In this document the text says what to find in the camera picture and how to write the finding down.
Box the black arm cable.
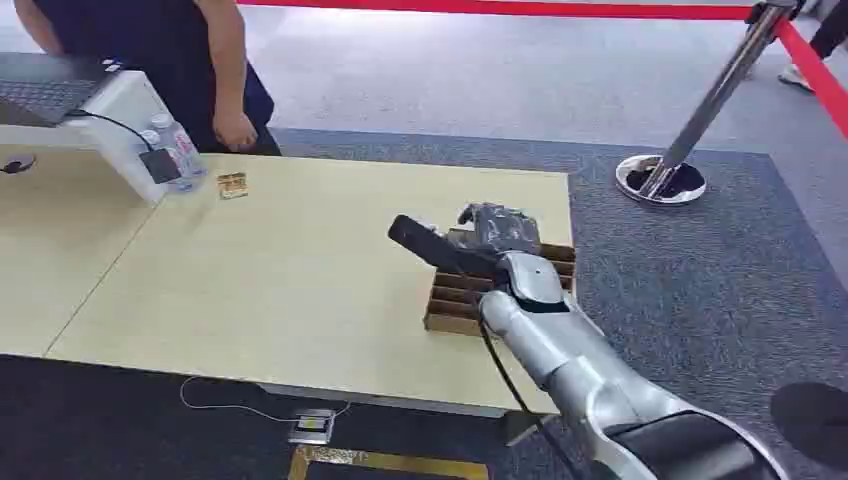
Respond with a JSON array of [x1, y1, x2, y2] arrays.
[[476, 307, 584, 480]]

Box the white laptop stand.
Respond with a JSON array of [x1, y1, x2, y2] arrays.
[[0, 69, 175, 205]]

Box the black robot foot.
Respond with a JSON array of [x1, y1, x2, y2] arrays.
[[769, 380, 848, 473]]

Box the dark laptop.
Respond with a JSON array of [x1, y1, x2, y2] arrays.
[[0, 52, 125, 129]]

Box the small black desk object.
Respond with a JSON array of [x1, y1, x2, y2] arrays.
[[0, 154, 38, 176]]

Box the person's white shoe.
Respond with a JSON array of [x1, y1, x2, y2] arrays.
[[777, 63, 816, 94]]

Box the pale wooden desk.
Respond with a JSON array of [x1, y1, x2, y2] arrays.
[[0, 145, 576, 420]]

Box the chrome stanchion post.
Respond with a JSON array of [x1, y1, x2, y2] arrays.
[[614, 0, 800, 206]]

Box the person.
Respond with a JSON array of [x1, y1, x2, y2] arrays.
[[13, 0, 282, 157]]

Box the thin white cable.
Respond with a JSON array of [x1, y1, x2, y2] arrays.
[[178, 376, 353, 424]]

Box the black adapter cable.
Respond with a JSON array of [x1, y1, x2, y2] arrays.
[[64, 109, 155, 154]]

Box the wooden card box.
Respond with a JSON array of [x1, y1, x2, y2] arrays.
[[423, 227, 578, 338]]

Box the yellow floor tape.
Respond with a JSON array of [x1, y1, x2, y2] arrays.
[[287, 444, 492, 480]]

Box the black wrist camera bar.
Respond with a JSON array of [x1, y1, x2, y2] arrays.
[[386, 213, 506, 280]]

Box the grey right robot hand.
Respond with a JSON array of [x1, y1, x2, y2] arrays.
[[456, 201, 572, 314]]

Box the person's hand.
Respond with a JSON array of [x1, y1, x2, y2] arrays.
[[211, 109, 260, 154]]

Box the metal floor socket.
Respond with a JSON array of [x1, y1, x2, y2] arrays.
[[287, 408, 337, 446]]

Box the red barrier belt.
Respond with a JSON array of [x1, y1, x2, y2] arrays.
[[236, 0, 755, 22], [773, 17, 848, 142]]

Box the person's leg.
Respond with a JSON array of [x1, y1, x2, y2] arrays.
[[808, 0, 848, 62]]

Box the black power adapter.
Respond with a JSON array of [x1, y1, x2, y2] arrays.
[[139, 148, 183, 186]]

